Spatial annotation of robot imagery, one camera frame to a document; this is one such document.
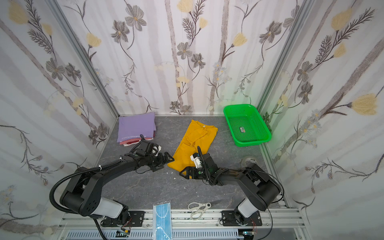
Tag blue face mask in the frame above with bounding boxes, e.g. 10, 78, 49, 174
153, 202, 173, 240

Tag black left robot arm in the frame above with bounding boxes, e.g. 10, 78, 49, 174
49, 152, 175, 225

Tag green plastic basket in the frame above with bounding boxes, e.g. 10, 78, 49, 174
223, 104, 272, 147

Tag folded purple t-shirt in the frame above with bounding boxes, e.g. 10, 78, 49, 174
117, 113, 156, 143

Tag clear tape roll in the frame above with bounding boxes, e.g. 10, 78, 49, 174
241, 156, 258, 168

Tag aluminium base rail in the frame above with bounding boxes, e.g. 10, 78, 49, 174
53, 209, 311, 240

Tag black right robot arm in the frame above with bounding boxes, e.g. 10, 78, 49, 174
179, 153, 283, 226

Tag yellow t-shirt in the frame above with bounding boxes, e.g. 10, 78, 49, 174
168, 120, 219, 172

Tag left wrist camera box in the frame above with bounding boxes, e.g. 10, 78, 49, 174
139, 140, 162, 156

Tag aluminium corner post right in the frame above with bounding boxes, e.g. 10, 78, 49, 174
257, 0, 315, 113

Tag white handled scissors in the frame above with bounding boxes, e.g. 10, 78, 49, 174
188, 202, 212, 221

